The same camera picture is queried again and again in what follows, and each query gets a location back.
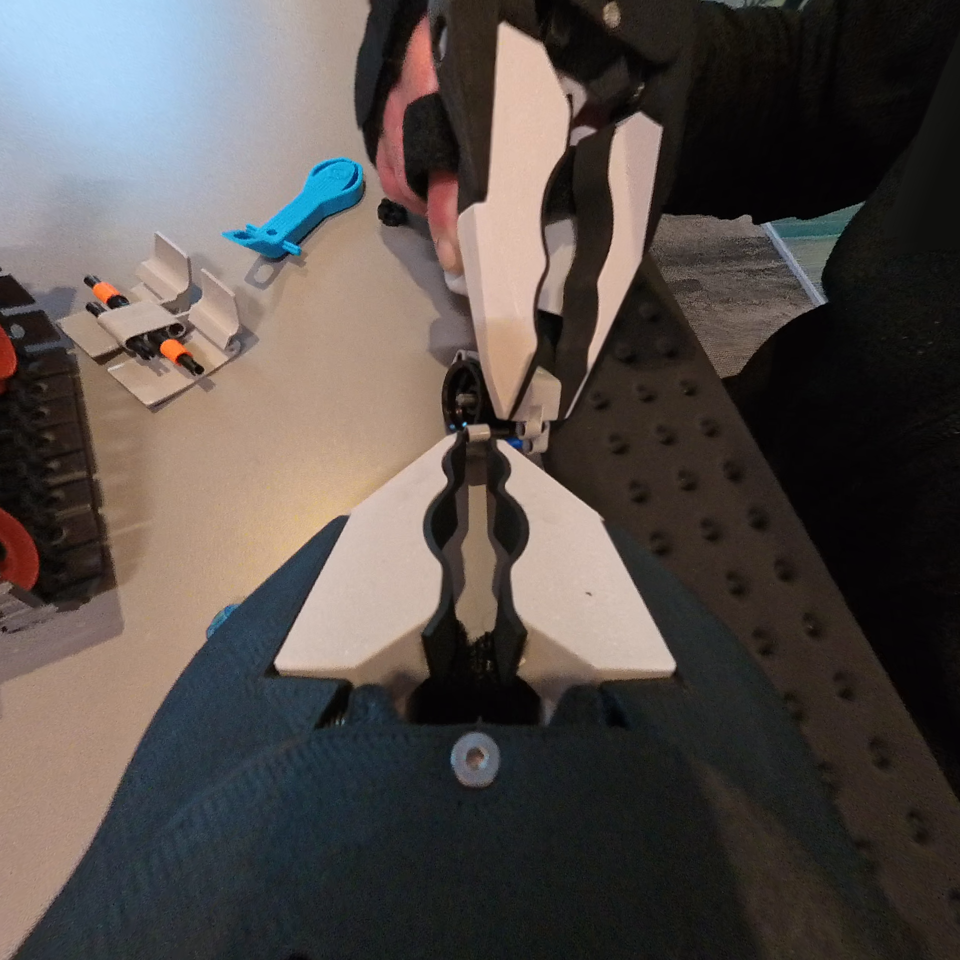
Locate grey block assembly orange pins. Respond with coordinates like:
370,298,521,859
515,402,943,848
57,231,246,411

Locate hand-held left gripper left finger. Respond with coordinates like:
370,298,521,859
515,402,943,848
273,435,471,685

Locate grey orange tracked toy robot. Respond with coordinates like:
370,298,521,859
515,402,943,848
0,266,118,633

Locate dark dimpled mat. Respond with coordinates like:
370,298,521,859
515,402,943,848
547,255,960,916

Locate long grey panel blue pins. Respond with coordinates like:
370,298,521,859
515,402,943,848
450,347,563,451

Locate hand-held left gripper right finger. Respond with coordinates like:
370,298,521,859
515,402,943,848
480,437,678,699

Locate black toy wheel hub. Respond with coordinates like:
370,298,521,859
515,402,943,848
440,359,501,438

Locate person's right hand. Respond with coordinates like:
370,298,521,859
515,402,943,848
373,15,472,277

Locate person's right forearm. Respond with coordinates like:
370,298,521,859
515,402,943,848
354,0,960,224

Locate blue plastic separator tool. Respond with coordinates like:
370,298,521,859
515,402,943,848
220,156,367,262

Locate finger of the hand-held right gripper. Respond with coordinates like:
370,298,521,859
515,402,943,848
454,19,579,421
555,112,666,423

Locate person's torso in black jacket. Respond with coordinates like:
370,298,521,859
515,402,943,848
723,150,960,796

